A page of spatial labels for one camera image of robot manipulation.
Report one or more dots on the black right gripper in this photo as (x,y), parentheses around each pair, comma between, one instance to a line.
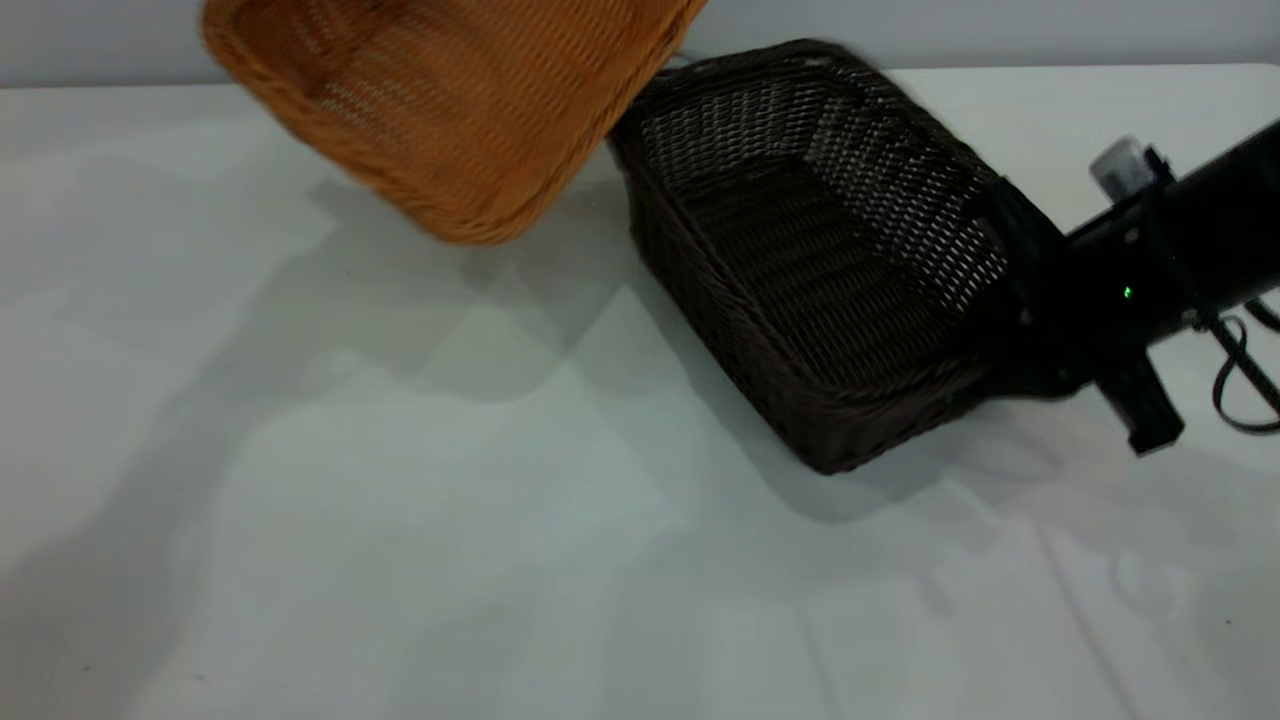
(1115,285)

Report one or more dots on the dark brown wicker basket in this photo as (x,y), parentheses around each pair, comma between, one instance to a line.
(800,270)

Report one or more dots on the light brown wicker basket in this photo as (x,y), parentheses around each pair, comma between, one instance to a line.
(470,110)

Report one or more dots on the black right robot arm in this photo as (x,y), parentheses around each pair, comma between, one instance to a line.
(1235,215)

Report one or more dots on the translucent white cylinder cap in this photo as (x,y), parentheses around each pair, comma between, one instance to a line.
(1120,165)

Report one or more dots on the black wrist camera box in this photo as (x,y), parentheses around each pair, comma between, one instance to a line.
(1145,410)

